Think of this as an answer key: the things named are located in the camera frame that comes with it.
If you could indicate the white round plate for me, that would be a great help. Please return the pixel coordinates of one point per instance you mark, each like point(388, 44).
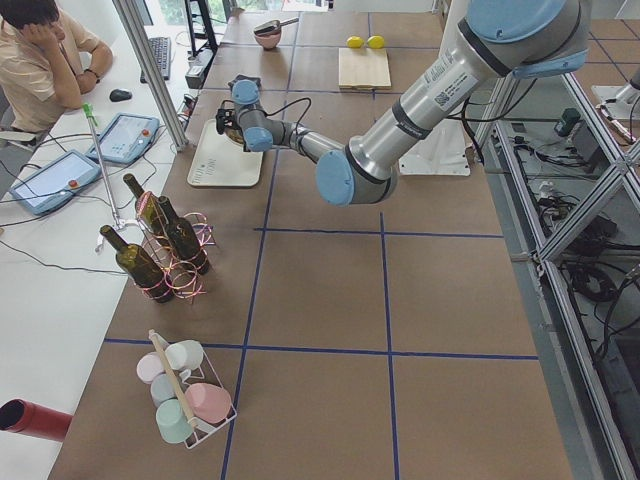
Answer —
point(235, 135)

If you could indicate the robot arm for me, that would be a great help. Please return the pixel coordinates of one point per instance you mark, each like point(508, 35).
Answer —
point(525, 39)

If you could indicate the cream bear tray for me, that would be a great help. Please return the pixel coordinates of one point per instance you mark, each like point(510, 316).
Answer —
point(220, 162)

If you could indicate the green wine bottle middle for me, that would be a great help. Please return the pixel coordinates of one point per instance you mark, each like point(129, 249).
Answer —
point(182, 237)

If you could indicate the green wine bottle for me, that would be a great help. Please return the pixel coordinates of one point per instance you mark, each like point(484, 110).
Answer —
point(140, 266)
point(182, 237)
point(137, 192)

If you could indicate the green wine bottle rear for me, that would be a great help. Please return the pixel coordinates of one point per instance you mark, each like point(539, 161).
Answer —
point(137, 192)

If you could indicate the white cup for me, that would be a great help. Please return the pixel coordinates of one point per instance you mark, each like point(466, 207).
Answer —
point(186, 354)

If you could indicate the wooden cutting board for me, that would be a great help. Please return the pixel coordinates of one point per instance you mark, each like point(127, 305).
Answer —
point(364, 69)

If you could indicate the grey folded cloth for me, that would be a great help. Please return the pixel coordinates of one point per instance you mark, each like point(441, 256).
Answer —
point(241, 77)

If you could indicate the green wine bottle front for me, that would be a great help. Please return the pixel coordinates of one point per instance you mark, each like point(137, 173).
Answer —
point(140, 266)

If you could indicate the yellow lemon left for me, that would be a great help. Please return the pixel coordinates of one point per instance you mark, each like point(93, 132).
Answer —
point(355, 42)

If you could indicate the pink bowl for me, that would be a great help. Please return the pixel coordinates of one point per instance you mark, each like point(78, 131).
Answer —
point(268, 39)

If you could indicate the black power strip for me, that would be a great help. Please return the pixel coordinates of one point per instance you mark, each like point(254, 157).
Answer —
point(198, 68)

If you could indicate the light pink cup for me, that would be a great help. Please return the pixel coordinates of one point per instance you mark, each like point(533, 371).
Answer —
point(149, 367)

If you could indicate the grey cup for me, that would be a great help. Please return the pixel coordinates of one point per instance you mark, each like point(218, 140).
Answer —
point(161, 390)

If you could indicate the teach pendant far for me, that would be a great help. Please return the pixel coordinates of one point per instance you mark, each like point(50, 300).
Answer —
point(127, 137)

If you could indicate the teach pendant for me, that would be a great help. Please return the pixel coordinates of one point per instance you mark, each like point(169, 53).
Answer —
point(53, 185)
point(127, 137)

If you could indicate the mint green cup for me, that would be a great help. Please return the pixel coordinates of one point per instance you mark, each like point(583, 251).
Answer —
point(172, 423)

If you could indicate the black computer mouse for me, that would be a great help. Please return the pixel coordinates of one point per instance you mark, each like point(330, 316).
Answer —
point(120, 95)

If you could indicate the black keyboard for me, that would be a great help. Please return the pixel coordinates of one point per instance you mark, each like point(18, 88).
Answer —
point(161, 50)

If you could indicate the teach pendant near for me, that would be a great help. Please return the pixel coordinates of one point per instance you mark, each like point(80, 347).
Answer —
point(53, 185)

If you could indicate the green tipped grabber stick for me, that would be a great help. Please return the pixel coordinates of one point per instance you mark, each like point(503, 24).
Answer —
point(119, 224)

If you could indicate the seated person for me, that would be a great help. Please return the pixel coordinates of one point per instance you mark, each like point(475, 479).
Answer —
point(48, 62)

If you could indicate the red cylinder tube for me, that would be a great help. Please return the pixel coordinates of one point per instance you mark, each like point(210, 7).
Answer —
point(34, 420)

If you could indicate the copper wire bottle rack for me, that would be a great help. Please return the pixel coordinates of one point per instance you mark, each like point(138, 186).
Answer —
point(181, 275)

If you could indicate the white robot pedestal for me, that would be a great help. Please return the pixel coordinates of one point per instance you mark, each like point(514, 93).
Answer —
point(440, 155)

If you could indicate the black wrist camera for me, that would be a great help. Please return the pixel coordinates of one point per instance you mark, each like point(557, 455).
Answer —
point(225, 119)

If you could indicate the white wire cup rack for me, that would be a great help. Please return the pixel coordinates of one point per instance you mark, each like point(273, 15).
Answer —
point(181, 380)

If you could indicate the aluminium frame post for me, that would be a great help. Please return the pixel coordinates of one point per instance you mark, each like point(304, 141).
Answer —
point(134, 28)

